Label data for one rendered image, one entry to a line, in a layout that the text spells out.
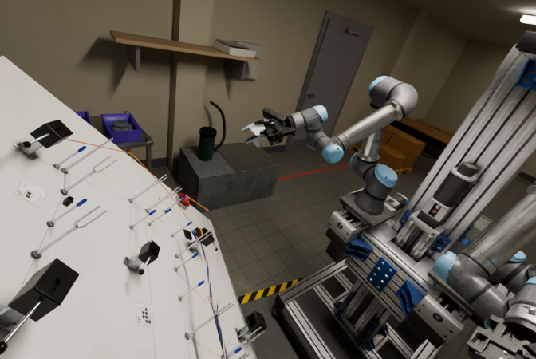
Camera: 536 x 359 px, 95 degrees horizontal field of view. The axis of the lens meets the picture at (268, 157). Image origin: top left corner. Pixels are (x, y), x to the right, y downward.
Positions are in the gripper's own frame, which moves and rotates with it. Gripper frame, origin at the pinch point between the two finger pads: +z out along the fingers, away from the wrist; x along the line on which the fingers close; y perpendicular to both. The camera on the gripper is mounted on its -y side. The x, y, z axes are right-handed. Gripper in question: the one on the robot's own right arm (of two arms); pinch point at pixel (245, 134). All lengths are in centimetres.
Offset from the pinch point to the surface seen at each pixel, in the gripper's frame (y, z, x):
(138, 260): 42, 37, -21
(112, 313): 52, 39, -28
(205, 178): -59, 42, 126
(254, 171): -64, -6, 156
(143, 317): 54, 37, -20
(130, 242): 35, 41, -18
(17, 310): 52, 39, -49
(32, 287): 50, 36, -51
